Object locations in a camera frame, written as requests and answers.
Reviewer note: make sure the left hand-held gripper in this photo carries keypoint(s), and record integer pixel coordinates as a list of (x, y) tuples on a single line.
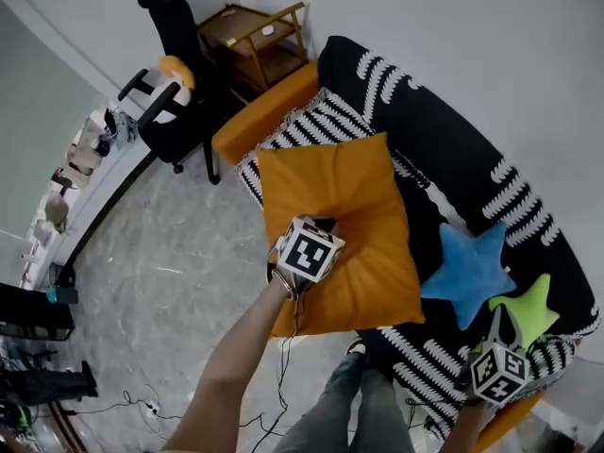
[(307, 253)]

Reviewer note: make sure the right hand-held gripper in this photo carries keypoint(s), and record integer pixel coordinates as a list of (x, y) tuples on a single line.
[(500, 375)]

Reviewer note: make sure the green star pillow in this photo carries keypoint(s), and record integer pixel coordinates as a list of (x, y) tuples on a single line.
[(533, 309)]

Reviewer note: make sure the orange square cushion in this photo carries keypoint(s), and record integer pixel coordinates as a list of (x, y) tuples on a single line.
[(368, 262)]

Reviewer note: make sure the blue star pillow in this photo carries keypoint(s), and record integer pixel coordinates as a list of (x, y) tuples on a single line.
[(467, 272)]

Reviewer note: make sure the person's left forearm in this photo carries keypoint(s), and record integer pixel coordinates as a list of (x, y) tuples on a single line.
[(226, 371)]

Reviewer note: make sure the person's right forearm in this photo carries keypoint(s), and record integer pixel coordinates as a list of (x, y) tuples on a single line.
[(464, 427)]

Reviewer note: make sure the white box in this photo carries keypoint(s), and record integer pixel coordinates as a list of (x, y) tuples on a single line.
[(42, 231)]

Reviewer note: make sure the person's left shoe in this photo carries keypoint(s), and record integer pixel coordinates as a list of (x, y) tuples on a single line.
[(356, 347)]

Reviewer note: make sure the orange sofa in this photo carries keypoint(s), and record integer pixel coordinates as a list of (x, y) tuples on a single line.
[(255, 121)]

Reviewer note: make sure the person's right leg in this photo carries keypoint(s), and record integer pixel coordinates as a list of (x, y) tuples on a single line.
[(387, 418)]

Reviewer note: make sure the person's leg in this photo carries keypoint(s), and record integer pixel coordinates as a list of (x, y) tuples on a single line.
[(387, 418), (325, 408)]

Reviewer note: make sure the person's left leg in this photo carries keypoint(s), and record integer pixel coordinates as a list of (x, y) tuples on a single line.
[(325, 408)]

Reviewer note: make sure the black white striped sofa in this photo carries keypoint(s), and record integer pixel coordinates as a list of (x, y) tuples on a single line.
[(424, 125)]

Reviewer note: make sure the white power strip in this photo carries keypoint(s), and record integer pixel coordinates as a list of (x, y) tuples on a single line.
[(152, 408)]

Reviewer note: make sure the grey cloth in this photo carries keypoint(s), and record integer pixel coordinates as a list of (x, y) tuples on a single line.
[(123, 128)]

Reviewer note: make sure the fried egg shaped plush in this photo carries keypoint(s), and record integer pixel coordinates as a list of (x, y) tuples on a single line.
[(177, 69)]

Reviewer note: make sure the wooden side shelf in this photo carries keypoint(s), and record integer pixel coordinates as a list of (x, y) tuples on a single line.
[(236, 26)]

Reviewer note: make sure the beige bag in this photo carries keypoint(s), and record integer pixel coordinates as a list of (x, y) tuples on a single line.
[(85, 158)]

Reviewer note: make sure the grey-green bag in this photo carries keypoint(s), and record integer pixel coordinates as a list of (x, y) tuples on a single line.
[(56, 210)]

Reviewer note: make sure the black office chair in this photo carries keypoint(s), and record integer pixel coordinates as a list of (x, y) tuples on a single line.
[(170, 17)]

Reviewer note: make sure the black table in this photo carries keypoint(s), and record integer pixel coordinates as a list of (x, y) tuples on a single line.
[(33, 309)]

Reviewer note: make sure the grey-green roller blind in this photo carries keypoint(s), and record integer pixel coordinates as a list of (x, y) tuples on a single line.
[(33, 121)]

